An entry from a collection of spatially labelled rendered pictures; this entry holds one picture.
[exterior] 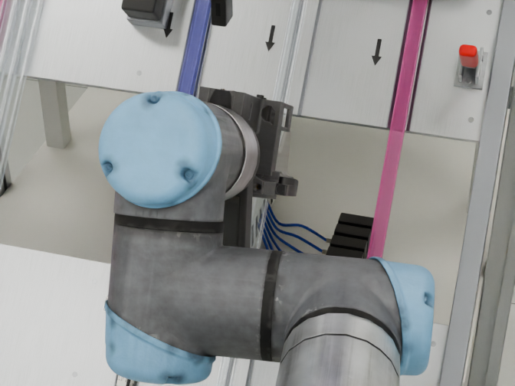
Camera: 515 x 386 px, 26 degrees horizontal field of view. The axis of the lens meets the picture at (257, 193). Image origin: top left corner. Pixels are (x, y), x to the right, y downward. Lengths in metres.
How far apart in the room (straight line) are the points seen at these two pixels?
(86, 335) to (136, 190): 0.45
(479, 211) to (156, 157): 0.45
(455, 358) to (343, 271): 0.35
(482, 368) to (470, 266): 0.57
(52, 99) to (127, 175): 1.00
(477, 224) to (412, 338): 0.37
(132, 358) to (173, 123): 0.16
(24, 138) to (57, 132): 1.22
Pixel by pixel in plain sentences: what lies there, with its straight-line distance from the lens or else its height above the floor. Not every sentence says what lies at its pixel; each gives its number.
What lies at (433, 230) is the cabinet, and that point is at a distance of 1.58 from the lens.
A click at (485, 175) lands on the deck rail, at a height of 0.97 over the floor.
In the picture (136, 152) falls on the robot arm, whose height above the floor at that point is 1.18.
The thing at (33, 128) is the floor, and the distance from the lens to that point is 3.00.
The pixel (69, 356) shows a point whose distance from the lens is 1.15.
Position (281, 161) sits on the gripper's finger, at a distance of 1.00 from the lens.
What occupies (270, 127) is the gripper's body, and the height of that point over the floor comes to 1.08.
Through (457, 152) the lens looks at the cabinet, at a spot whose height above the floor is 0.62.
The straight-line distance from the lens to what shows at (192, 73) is 1.14.
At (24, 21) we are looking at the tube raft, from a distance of 1.22.
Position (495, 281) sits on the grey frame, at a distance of 1.51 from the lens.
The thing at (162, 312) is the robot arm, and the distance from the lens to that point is 0.73.
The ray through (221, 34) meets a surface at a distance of 1.16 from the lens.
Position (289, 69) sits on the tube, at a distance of 1.07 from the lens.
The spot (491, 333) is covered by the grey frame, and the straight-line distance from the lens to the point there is 1.58.
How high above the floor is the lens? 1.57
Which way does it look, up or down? 36 degrees down
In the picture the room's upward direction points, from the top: straight up
